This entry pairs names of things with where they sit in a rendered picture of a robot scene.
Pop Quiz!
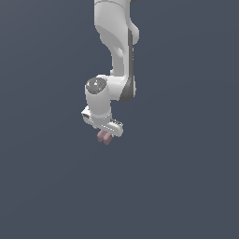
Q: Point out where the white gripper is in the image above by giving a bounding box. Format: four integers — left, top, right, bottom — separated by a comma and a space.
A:
81, 105, 124, 146

